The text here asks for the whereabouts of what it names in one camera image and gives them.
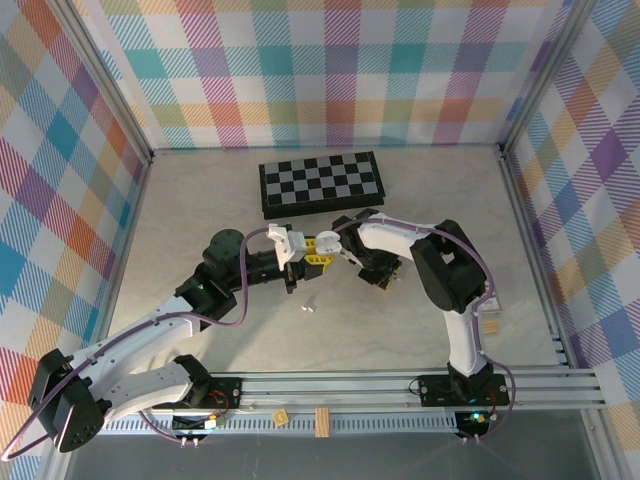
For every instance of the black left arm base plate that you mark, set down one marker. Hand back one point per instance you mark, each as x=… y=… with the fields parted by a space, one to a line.
x=227 y=392

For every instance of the white earbud charging case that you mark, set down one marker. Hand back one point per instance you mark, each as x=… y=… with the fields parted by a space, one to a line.
x=330 y=242

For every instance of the aluminium frame post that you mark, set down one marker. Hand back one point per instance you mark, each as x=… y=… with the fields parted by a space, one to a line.
x=103 y=75
x=542 y=75

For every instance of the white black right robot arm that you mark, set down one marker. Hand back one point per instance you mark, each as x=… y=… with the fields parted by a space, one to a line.
x=390 y=235

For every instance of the long aluminium base rail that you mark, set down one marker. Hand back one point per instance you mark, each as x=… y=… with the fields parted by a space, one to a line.
x=325 y=387

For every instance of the playing card box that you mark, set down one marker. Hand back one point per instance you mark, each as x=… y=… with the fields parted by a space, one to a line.
x=492 y=306

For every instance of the black folding chessboard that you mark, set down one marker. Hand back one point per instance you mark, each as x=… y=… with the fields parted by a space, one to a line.
x=320 y=182

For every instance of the striped wooden block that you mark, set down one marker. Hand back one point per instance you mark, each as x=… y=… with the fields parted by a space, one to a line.
x=491 y=329
x=322 y=422

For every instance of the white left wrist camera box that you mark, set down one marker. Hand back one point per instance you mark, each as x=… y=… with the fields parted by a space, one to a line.
x=285 y=245

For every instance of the wooden letter cube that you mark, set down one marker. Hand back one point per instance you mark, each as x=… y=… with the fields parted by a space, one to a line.
x=280 y=418

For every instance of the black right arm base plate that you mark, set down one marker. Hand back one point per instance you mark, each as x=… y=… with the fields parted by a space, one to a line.
x=435 y=390

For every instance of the aluminium table side rail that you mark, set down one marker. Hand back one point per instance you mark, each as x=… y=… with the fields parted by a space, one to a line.
x=527 y=225
x=131 y=225

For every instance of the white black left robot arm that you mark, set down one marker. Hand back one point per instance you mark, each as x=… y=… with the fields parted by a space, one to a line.
x=145 y=335

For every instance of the black controller circuit board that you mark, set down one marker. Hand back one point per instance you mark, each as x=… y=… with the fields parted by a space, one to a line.
x=190 y=424
x=472 y=425

